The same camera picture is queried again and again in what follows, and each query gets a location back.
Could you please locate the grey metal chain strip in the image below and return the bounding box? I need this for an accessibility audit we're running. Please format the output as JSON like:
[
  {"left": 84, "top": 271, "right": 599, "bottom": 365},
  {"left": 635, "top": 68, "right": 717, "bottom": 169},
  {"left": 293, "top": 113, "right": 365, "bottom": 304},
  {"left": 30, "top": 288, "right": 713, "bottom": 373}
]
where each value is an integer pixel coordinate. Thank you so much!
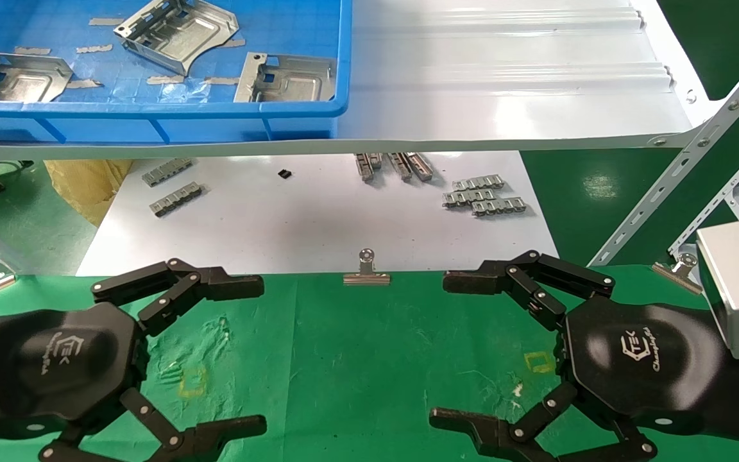
[
  {"left": 149, "top": 182, "right": 203, "bottom": 218},
  {"left": 443, "top": 189, "right": 495, "bottom": 209},
  {"left": 387, "top": 153, "right": 412, "bottom": 182},
  {"left": 355, "top": 153, "right": 383, "bottom": 182},
  {"left": 452, "top": 175, "right": 505, "bottom": 191},
  {"left": 142, "top": 158, "right": 194, "bottom": 187},
  {"left": 471, "top": 198, "right": 527, "bottom": 217}
]

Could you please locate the green cloth mat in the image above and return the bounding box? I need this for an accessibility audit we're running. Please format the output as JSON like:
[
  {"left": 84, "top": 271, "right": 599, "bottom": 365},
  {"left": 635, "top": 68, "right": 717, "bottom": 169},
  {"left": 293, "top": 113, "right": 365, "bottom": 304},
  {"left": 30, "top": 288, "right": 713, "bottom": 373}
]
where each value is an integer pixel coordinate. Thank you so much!
[{"left": 0, "top": 264, "right": 739, "bottom": 462}]

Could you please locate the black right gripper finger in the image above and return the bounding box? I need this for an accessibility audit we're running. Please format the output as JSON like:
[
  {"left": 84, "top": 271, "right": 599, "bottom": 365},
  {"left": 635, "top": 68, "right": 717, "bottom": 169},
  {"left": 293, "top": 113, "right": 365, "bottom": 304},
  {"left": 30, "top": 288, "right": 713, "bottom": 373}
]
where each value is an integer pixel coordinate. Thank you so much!
[
  {"left": 443, "top": 250, "right": 615, "bottom": 331},
  {"left": 429, "top": 382, "right": 658, "bottom": 462}
]

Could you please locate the yellow plastic bag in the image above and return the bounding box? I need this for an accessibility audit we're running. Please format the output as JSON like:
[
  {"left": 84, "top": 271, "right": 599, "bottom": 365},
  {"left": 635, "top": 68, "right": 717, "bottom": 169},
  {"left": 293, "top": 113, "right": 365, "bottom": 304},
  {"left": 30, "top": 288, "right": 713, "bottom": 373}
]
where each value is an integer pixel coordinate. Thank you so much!
[{"left": 44, "top": 159, "right": 134, "bottom": 227}]

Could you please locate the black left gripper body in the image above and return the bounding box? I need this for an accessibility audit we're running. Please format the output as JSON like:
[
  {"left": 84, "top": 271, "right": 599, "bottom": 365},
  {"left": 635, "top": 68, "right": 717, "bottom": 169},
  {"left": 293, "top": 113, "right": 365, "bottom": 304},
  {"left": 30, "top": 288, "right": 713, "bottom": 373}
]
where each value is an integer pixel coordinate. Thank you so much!
[{"left": 0, "top": 302, "right": 149, "bottom": 442}]

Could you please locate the white perforated angle beam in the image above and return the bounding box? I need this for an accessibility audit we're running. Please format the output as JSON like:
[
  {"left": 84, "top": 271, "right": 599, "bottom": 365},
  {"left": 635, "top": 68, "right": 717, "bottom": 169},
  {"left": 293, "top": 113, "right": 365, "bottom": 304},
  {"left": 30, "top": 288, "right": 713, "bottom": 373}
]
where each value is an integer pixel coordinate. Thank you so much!
[
  {"left": 588, "top": 32, "right": 739, "bottom": 267},
  {"left": 668, "top": 125, "right": 739, "bottom": 257}
]

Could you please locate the white ribbed shelf board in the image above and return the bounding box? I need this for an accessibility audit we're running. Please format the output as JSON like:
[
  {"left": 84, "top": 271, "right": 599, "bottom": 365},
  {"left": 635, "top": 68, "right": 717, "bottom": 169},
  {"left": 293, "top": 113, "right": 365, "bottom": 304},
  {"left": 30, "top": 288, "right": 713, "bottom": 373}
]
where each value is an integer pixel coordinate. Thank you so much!
[{"left": 0, "top": 0, "right": 726, "bottom": 161}]

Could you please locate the white flat board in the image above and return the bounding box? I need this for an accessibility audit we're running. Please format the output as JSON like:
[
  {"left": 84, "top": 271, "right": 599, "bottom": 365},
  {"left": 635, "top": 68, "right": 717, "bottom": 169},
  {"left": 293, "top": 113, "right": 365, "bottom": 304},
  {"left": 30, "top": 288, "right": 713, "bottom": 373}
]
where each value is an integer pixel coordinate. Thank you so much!
[{"left": 76, "top": 151, "right": 561, "bottom": 277}]

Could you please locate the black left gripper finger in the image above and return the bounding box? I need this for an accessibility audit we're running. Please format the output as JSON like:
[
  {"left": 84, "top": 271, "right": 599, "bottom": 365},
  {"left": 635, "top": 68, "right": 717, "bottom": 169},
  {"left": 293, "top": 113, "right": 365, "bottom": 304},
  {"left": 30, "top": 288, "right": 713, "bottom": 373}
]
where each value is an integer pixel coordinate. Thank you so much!
[
  {"left": 39, "top": 388, "right": 268, "bottom": 462},
  {"left": 92, "top": 259, "right": 264, "bottom": 336}
]

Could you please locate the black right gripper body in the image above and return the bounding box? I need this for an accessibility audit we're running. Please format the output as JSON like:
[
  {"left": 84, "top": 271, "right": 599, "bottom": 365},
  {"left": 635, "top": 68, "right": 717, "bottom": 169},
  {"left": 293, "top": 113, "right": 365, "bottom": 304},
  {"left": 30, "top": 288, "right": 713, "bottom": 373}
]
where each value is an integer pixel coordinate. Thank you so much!
[{"left": 556, "top": 298, "right": 729, "bottom": 431}]

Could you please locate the stamped sheet metal part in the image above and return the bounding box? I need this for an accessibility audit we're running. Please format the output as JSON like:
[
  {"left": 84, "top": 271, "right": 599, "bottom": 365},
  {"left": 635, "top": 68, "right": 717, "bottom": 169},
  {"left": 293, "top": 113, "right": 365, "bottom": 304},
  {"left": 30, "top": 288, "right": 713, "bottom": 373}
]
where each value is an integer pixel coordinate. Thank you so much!
[
  {"left": 234, "top": 53, "right": 337, "bottom": 103},
  {"left": 0, "top": 51, "right": 74, "bottom": 103},
  {"left": 114, "top": 0, "right": 240, "bottom": 76}
]

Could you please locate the metal rail pieces, centre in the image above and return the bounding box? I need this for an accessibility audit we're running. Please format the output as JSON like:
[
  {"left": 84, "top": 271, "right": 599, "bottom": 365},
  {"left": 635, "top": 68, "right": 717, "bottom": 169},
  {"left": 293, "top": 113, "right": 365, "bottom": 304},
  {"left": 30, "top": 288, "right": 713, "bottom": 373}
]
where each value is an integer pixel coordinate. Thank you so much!
[{"left": 405, "top": 153, "right": 434, "bottom": 182}]

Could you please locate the blue plastic bin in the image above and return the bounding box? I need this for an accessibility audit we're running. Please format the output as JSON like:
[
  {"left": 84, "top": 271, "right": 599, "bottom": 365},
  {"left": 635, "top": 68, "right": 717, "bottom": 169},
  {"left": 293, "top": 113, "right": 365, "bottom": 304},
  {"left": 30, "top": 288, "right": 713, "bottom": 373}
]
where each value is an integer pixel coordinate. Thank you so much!
[{"left": 0, "top": 0, "right": 353, "bottom": 145}]

